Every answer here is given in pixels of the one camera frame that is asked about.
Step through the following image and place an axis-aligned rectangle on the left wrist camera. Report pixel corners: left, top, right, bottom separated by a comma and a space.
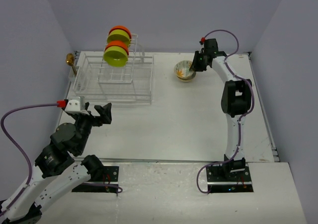
57, 96, 89, 115

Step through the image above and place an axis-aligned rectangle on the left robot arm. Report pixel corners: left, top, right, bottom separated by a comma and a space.
0, 97, 123, 224

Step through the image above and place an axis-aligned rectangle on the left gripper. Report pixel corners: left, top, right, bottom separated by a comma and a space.
73, 101, 112, 153

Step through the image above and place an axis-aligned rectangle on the white floral patterned bowl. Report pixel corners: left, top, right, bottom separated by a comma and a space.
173, 60, 196, 78

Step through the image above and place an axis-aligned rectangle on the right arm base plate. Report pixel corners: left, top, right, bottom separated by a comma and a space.
206, 164, 254, 194

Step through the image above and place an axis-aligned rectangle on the orange bowl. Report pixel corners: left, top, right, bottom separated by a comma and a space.
108, 25, 132, 39
104, 40, 129, 55

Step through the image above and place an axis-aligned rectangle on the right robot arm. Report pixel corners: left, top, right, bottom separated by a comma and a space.
190, 38, 254, 181

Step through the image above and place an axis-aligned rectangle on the blue yellow patterned bowl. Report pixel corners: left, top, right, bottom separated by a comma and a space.
177, 74, 196, 82

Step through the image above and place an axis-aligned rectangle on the white wire dish rack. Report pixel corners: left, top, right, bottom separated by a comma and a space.
77, 34, 154, 104

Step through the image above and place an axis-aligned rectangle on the green bowl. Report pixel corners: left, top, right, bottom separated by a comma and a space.
107, 29, 131, 47
103, 46, 128, 68

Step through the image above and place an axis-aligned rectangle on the brass wooden utensil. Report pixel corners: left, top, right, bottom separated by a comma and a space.
66, 53, 78, 76

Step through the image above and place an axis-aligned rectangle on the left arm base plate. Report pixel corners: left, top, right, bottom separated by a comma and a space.
72, 165, 122, 194

